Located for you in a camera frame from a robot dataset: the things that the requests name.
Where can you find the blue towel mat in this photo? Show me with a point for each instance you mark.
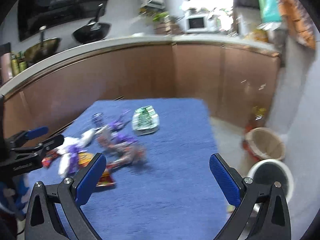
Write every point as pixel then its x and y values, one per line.
pixel 173 195

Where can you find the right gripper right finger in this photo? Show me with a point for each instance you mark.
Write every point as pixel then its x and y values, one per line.
pixel 273 219

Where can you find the green potted plant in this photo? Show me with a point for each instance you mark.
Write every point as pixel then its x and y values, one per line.
pixel 160 16

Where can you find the left gloved hand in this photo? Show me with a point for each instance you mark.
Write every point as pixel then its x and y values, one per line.
pixel 15 196

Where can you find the black wok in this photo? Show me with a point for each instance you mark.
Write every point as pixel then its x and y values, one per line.
pixel 93 31

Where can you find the beige bucket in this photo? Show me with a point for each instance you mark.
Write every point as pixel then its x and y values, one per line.
pixel 262 143

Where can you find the red snack packet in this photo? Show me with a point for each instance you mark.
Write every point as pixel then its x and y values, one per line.
pixel 49 158

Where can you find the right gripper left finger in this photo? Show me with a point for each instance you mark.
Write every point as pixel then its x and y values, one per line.
pixel 43 221

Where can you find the white trash bin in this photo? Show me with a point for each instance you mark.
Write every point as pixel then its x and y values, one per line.
pixel 271 170

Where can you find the seasoning bottles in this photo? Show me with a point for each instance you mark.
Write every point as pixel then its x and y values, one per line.
pixel 18 63

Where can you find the red yellow snack wrapper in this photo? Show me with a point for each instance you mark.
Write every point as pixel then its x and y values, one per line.
pixel 105 179

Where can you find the brown kitchen cabinet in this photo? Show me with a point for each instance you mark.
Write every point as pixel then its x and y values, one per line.
pixel 231 76

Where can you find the purple glove wrapper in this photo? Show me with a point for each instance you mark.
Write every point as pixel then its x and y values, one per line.
pixel 69 162

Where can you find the teal hanging bag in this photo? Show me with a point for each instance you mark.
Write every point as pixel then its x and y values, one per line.
pixel 269 11

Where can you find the white microwave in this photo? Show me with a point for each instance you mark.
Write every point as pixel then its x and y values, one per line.
pixel 200 23

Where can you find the cooking oil bottle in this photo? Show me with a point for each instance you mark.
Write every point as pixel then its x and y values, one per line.
pixel 257 118

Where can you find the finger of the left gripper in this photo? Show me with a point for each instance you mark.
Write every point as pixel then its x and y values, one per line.
pixel 22 137
pixel 41 148

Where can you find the green milk carton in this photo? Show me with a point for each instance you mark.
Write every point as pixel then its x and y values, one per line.
pixel 145 121

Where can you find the steel wok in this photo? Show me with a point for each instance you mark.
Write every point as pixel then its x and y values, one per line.
pixel 43 49

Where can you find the purple twisted wrapper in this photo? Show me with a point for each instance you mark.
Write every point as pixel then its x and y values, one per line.
pixel 124 118

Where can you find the orange patterned cloth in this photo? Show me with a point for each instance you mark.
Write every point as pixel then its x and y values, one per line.
pixel 298 22

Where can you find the white tissue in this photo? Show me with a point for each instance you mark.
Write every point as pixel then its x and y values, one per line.
pixel 71 144

